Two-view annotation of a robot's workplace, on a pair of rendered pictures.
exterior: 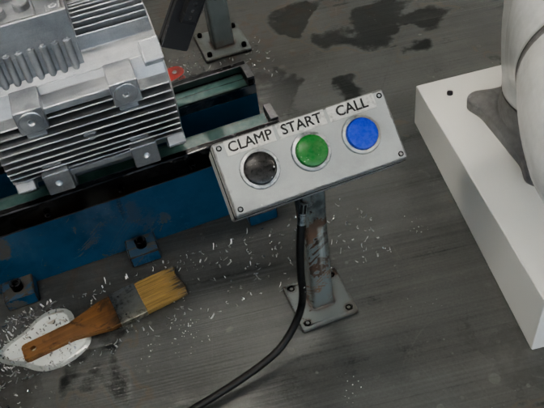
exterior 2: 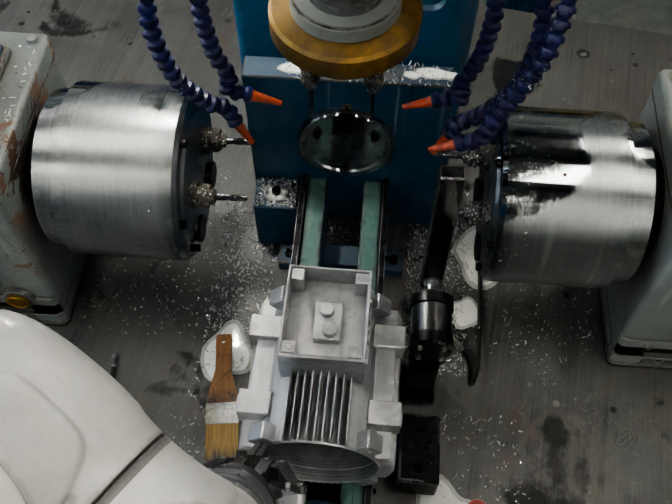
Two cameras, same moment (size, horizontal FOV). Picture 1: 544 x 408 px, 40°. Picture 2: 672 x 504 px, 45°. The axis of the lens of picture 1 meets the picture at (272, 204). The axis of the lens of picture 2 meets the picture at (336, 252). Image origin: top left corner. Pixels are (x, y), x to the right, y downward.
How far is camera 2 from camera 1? 0.97 m
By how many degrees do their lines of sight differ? 59
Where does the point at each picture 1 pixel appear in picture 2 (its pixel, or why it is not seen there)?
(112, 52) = (278, 402)
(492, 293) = not seen: outside the picture
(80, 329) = (219, 374)
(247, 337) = not seen: hidden behind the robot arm
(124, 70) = (252, 405)
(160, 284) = (224, 442)
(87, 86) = (263, 376)
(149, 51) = (254, 429)
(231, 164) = not seen: hidden behind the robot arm
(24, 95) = (270, 326)
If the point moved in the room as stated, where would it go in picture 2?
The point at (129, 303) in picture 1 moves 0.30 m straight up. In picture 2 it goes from (220, 413) to (190, 325)
